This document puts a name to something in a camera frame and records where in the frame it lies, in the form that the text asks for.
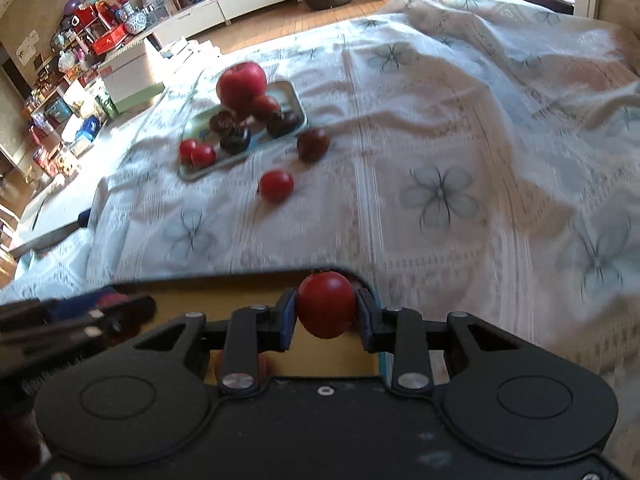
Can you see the blue storage basket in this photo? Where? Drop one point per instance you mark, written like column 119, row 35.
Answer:
column 57, row 110

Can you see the dark red plum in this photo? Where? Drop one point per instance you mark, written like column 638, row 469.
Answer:
column 313, row 145

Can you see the white low cabinet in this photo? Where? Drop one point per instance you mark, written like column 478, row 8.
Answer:
column 240, row 7

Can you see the white and green box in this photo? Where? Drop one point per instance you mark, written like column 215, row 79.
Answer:
column 132, row 77

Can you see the blue tissue pack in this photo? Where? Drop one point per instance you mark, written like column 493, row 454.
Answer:
column 87, row 130

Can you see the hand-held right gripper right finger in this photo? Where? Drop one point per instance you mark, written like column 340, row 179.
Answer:
column 366, row 327

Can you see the blue white porcelain vase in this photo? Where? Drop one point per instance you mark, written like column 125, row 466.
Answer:
column 135, row 20

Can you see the purple ball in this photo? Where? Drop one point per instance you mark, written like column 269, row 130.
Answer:
column 75, row 6

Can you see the red cherry tomato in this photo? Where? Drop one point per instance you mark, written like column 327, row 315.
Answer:
column 204, row 156
column 187, row 150

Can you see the white plastic bag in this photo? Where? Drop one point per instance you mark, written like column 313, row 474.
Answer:
column 66, row 61

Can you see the small grey tray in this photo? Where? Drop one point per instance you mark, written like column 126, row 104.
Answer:
column 287, row 91

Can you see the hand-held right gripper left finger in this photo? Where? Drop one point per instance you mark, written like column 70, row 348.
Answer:
column 286, row 320

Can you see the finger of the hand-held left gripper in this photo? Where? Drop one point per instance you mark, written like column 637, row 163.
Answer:
column 95, row 334
column 100, row 305

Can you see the white lace floral tablecloth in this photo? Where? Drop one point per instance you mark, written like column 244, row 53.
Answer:
column 450, row 110

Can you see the green drink cans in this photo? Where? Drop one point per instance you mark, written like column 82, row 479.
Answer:
column 106, row 104

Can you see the large red apple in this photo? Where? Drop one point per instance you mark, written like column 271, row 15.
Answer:
column 241, row 85

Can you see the red gift box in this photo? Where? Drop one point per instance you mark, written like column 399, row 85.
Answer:
column 107, row 40

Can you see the yellow metal tray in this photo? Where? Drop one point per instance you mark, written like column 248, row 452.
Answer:
column 215, row 297

